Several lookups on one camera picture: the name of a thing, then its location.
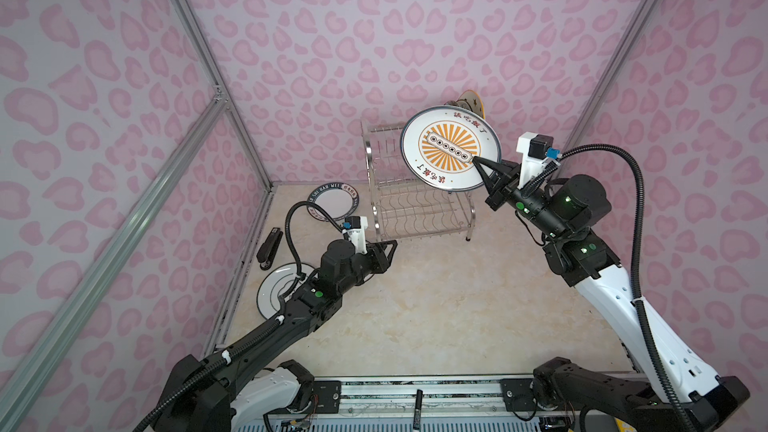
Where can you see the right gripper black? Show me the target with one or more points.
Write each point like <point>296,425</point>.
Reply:
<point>503,195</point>

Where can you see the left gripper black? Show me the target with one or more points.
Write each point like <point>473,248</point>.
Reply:
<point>382,261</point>

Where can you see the orange sunburst plate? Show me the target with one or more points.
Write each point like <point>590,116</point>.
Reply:
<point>438,146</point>

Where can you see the halloween cat star plate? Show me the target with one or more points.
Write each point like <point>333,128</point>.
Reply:
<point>472,102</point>

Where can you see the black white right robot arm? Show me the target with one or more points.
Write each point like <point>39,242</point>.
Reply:
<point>680,391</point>

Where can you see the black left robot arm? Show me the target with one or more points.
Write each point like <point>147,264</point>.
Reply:
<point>199,395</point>

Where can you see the silver two-tier dish rack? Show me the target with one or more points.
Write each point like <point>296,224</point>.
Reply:
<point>404,207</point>

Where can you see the white plate black text rim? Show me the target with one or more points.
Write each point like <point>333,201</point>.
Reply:
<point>338,199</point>

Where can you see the white plate black rings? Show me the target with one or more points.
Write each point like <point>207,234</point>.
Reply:
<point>282,288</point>

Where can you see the black stapler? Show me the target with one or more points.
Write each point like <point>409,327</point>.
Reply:
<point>268,250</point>

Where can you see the black marker pen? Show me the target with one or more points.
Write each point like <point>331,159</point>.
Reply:
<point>417,414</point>

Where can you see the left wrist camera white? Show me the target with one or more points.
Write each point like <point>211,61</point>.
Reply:
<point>354,230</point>

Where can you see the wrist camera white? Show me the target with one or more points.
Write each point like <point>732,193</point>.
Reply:
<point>354,230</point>
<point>537,153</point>

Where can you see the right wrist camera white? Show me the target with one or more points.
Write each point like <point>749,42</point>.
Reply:
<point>537,153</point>

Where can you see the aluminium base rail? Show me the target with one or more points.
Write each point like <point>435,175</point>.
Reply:
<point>451,403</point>

